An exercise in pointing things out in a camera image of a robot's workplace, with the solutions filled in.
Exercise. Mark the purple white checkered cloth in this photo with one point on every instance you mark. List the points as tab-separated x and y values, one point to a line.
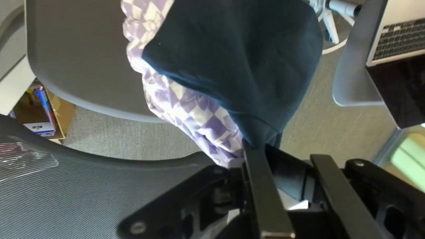
199	120

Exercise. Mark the grey chair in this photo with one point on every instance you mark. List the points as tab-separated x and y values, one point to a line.
87	54

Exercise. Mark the cardboard box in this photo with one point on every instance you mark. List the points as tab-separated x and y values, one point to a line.
47	115

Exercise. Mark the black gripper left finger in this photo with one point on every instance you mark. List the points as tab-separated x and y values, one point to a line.
265	195

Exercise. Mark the dark navy cloth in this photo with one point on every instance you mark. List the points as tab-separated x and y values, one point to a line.
239	58

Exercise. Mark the large whiteboard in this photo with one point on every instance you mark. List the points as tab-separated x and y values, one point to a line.
13	94

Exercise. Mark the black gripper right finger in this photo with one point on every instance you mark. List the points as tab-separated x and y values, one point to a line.
342	200

